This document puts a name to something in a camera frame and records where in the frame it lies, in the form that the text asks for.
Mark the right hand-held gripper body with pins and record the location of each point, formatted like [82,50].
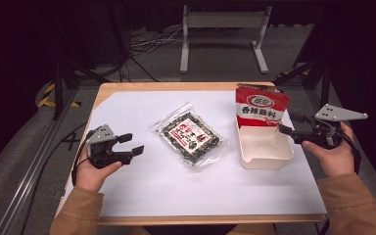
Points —
[323,135]

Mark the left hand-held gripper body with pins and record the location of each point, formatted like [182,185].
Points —
[101,147]

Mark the cream plastic box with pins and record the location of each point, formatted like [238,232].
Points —
[264,148]

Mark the red seasoning packet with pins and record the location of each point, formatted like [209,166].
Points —
[261,106]

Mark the person's right hand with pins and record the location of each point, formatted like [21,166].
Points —
[338,161]

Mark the person's left hand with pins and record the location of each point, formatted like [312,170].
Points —
[93,178]

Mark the white paper sheet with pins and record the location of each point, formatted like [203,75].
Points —
[156,189]

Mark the black tripod stand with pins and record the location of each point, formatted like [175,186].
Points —
[58,88]
[324,81]

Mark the clear bag of dried vegetables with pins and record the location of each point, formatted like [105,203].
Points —
[189,135]

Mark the yellow and black hazard tape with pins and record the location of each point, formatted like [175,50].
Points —
[47,98]

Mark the aluminium floor rail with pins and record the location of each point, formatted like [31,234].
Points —
[36,156]

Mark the white metal stand frame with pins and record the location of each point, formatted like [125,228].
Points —
[222,19]

